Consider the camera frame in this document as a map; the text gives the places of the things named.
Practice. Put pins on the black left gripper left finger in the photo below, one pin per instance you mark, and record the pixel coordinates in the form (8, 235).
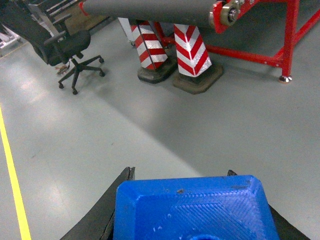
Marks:
(98, 222)

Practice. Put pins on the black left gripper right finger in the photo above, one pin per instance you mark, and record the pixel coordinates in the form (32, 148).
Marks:
(287, 227)

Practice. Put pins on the blue rectangular plastic part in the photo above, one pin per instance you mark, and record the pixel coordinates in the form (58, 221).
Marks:
(199, 208)

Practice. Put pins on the black office chair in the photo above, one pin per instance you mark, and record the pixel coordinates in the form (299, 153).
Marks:
(53, 50)

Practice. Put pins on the gray conveyor belt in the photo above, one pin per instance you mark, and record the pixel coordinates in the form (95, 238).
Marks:
(185, 12)

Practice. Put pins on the red white post left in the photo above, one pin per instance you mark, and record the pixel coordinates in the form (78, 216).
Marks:
(156, 64)

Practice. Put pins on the red white post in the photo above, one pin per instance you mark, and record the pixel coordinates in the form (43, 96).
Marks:
(196, 73)
(156, 64)

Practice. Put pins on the red white post right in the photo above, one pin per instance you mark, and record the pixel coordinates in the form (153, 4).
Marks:
(196, 73)

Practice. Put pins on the red conveyor table frame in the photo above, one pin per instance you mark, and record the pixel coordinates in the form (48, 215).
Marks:
(260, 31)

